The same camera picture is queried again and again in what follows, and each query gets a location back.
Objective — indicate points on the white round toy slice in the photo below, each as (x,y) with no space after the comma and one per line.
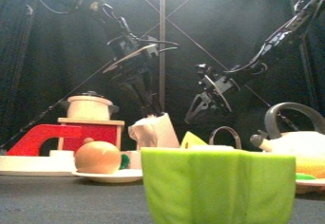
(208,146)

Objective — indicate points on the small white plate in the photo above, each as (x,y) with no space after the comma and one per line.
(111,176)

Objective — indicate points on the yellow toy food piece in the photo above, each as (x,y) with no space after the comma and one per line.
(192,140)

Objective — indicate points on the yellow toy corn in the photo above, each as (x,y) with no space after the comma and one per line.
(311,167)

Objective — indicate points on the cream toy cooking pot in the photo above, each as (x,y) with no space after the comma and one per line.
(88,109)

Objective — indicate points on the green toy vegetable slice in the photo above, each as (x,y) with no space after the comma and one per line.
(305,177)

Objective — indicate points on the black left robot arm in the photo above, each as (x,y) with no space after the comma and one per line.
(97,10)

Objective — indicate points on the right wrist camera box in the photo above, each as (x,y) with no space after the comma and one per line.
(206,73)

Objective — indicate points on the light green toy vegetable piece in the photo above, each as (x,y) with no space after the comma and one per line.
(218,186)

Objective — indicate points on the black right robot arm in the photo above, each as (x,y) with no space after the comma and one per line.
(291,25)

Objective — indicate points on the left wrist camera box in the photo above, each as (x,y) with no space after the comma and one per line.
(121,46)

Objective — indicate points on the vertical metal frame pole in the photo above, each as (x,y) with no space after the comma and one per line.
(162,44)

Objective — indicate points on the black knob pot lid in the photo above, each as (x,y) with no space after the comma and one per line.
(89,93)

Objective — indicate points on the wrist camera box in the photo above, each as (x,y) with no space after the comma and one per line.
(121,46)
(206,73)

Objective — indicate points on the wooden red toy stove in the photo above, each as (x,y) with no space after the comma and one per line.
(97,133)

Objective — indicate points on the small white toy cube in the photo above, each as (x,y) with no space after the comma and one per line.
(133,160)

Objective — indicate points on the white toy carton box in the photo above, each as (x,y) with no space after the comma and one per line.
(155,132)

